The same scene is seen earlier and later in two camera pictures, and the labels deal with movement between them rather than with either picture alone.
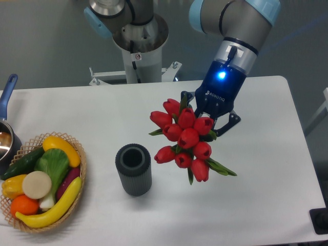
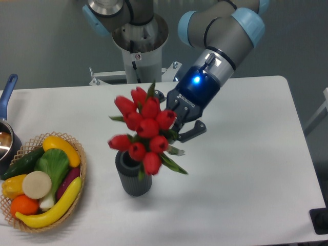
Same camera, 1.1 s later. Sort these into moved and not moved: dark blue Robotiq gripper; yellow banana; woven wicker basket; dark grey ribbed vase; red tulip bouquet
Moved: dark blue Robotiq gripper; red tulip bouquet
Not moved: yellow banana; woven wicker basket; dark grey ribbed vase
